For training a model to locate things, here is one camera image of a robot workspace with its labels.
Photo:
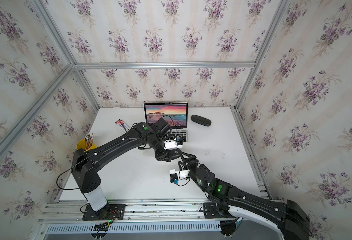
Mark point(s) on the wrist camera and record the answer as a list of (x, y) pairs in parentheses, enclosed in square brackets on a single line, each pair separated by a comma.
[(175, 176), (176, 143)]

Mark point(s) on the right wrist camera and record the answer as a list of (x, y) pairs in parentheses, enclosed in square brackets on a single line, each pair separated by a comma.
[(175, 176)]

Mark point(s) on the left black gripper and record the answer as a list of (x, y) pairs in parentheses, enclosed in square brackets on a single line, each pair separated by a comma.
[(164, 156)]

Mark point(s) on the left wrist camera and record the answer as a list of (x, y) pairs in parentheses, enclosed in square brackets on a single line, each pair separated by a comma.
[(176, 143)]

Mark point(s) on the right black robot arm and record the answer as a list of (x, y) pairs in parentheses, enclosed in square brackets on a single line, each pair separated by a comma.
[(288, 219)]

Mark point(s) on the yellow pencil cup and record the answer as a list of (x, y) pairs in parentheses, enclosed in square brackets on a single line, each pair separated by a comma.
[(83, 145)]

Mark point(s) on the black oblong case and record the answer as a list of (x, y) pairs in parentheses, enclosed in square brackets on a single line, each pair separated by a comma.
[(201, 120)]

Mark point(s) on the white blue pencil box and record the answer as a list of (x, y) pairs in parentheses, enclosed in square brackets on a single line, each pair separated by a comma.
[(123, 125)]

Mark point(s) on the silver open laptop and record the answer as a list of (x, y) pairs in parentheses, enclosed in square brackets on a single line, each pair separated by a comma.
[(175, 114)]

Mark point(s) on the pencils in cup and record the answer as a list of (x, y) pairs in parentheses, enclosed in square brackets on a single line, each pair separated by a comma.
[(88, 141)]

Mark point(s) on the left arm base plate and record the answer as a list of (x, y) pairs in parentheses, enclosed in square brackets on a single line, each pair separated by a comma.
[(108, 212)]

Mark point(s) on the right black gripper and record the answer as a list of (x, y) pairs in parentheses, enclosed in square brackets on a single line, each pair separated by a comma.
[(192, 159)]

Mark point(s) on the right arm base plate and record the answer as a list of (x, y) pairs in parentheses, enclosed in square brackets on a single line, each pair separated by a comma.
[(214, 211)]

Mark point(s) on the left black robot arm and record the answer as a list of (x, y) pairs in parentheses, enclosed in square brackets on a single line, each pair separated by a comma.
[(86, 164)]

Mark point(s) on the aluminium mounting rail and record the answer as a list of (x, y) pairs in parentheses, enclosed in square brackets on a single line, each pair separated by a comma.
[(135, 210)]

